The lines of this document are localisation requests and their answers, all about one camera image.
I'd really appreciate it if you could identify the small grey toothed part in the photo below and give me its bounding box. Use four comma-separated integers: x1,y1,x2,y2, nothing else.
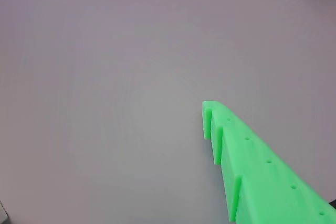
0,199,11,224

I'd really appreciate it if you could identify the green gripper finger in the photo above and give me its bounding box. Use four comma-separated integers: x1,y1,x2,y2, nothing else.
202,100,336,224

